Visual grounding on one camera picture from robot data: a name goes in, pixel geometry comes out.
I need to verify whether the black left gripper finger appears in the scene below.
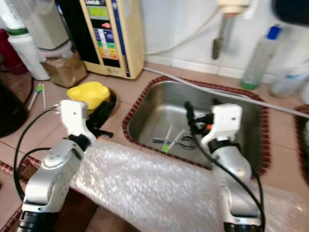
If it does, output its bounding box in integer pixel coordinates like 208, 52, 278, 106
93, 101, 115, 122

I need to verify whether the yellow plastic cup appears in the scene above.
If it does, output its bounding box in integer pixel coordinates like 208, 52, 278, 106
67, 81, 112, 114

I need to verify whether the steel sink drain strainer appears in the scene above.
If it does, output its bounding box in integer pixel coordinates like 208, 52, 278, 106
179, 133, 197, 149

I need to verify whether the stainless steel sink basin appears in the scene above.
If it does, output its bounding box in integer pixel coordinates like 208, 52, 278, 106
122, 76, 271, 177

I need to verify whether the jar of brown powder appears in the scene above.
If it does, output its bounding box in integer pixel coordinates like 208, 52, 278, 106
41, 41, 88, 88

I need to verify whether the grey metal spout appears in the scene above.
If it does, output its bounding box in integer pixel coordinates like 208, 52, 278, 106
211, 12, 232, 61

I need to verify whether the clear bottle with green liquid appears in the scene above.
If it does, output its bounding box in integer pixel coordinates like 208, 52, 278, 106
240, 25, 281, 90

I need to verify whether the white training chopsticks green clip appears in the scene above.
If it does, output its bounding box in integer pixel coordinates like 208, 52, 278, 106
31, 83, 47, 111

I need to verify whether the black electric kettle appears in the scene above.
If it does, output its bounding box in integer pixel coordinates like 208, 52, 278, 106
0, 77, 16, 138

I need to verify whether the clear plastic bottle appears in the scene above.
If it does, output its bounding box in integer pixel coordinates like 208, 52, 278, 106
270, 60, 309, 100

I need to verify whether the cream water ionizer machine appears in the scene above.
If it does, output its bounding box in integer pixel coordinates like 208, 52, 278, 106
56, 0, 145, 79

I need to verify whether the clear bubble wrap sheet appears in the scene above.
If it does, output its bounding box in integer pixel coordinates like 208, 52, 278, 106
70, 140, 309, 232

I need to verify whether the white filter with green band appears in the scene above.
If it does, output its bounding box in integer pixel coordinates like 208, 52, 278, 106
0, 0, 51, 81

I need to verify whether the dark red plastic mug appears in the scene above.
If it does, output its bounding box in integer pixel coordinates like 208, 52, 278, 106
0, 29, 25, 75

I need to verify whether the grey-white plastic container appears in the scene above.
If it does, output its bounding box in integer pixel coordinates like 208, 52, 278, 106
17, 0, 73, 51

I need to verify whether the black round object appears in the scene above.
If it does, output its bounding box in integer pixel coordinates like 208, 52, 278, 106
273, 0, 309, 27

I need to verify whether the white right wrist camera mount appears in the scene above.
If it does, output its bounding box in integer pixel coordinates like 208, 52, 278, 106
202, 103, 243, 148

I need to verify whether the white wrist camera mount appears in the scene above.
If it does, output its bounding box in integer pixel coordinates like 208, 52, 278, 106
60, 99, 95, 145
202, 103, 243, 148

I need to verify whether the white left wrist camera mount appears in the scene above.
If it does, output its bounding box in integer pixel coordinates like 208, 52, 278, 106
60, 99, 95, 145

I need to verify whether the cream flexible hose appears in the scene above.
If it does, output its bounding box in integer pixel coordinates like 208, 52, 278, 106
144, 10, 223, 55

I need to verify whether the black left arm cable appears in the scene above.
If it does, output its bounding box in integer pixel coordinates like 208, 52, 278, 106
14, 107, 63, 201

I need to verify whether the cream wall tap fixture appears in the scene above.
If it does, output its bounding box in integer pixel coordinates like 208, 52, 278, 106
217, 0, 252, 15

